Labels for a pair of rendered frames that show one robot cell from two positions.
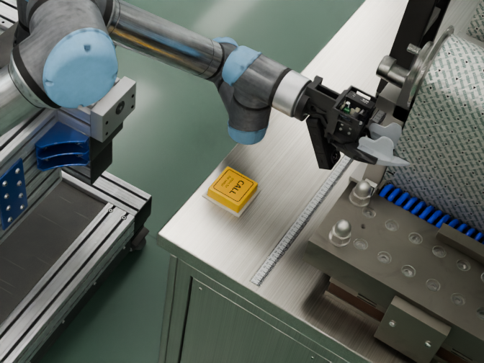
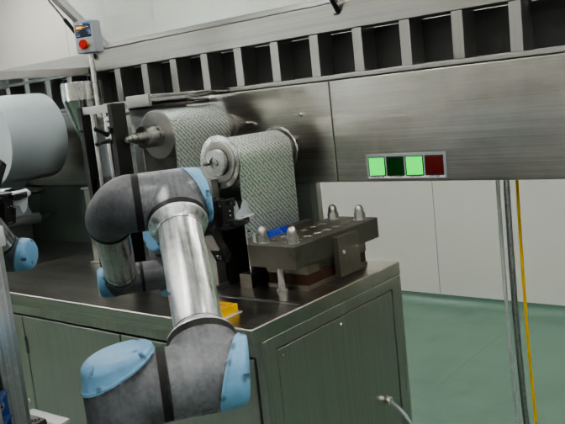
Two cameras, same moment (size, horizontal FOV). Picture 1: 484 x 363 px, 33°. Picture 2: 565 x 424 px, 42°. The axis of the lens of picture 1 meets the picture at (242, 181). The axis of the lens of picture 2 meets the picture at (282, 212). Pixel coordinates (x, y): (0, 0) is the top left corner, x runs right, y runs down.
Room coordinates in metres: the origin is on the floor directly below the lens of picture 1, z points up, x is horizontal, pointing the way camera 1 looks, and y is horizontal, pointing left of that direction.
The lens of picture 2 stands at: (0.30, 1.63, 1.41)
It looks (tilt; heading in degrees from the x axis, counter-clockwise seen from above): 9 degrees down; 287
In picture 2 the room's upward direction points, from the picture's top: 6 degrees counter-clockwise
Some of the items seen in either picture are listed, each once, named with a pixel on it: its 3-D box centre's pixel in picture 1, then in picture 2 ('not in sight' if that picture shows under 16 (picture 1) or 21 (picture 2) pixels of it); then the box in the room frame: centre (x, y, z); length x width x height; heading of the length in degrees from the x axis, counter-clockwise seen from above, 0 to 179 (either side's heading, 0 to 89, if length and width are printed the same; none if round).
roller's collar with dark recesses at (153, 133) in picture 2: not in sight; (150, 136); (1.28, -0.34, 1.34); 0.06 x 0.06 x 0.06; 67
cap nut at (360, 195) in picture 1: (361, 191); (261, 234); (0.92, -0.20, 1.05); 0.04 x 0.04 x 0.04
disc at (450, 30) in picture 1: (431, 68); (219, 161); (1.04, -0.26, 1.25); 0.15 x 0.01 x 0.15; 157
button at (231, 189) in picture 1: (232, 189); (218, 310); (0.98, 0.01, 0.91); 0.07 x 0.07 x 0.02; 67
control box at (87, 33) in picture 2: not in sight; (87, 36); (1.53, -0.50, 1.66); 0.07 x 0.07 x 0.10; 87
